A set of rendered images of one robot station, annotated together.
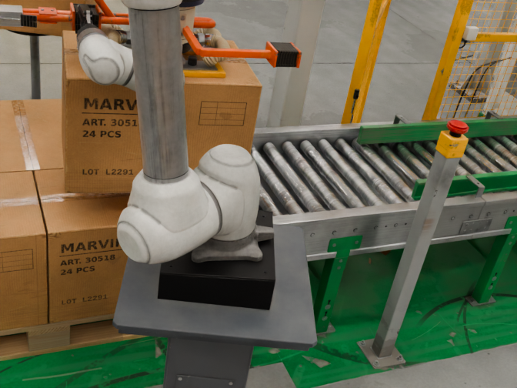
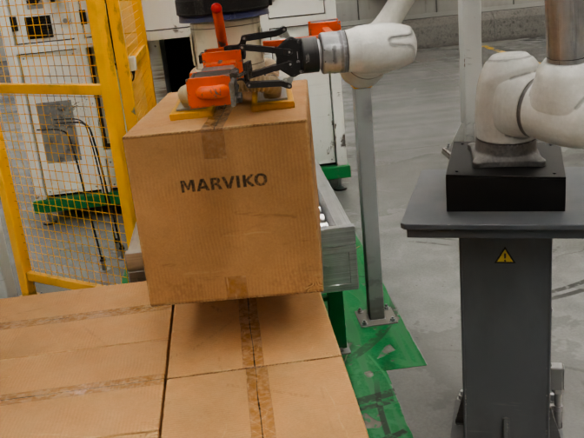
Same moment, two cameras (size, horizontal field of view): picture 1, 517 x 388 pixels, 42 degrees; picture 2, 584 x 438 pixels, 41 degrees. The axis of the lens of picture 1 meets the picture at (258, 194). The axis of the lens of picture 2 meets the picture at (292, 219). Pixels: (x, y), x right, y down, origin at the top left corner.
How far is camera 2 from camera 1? 2.49 m
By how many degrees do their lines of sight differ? 61
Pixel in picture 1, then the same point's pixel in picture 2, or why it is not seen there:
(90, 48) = (388, 29)
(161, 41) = not seen: outside the picture
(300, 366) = (394, 361)
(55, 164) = (154, 362)
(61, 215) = (297, 348)
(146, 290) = (554, 215)
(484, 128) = not seen: hidden behind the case
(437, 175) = (368, 108)
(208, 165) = (528, 63)
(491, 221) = not seen: hidden behind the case
